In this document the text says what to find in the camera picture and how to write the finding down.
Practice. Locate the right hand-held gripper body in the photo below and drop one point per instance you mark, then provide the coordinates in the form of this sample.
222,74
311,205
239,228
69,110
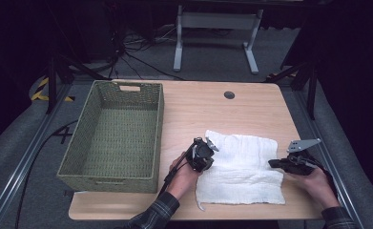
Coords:
298,159

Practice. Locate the person's right hand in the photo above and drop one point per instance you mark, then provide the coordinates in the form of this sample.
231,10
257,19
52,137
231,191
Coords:
317,187

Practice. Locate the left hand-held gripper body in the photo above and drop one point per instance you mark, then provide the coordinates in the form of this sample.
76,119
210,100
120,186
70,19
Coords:
201,152

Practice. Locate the black metal stand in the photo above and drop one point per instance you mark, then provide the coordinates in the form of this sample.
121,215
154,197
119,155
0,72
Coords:
52,86
311,92

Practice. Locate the person's left hand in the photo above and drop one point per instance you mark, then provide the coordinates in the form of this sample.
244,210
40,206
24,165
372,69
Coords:
182,179

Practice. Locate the yellow black floor tape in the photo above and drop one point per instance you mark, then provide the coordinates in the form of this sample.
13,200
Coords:
39,93

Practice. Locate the aluminium floor rail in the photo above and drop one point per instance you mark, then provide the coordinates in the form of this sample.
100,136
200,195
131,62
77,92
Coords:
25,162
330,136

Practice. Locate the white cloth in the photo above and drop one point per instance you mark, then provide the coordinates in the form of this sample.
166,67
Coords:
247,178

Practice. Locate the green woven basket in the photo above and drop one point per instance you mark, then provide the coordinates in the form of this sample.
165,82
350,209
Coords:
123,143

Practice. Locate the white metal desk frame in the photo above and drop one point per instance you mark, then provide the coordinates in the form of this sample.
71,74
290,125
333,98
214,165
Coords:
219,20

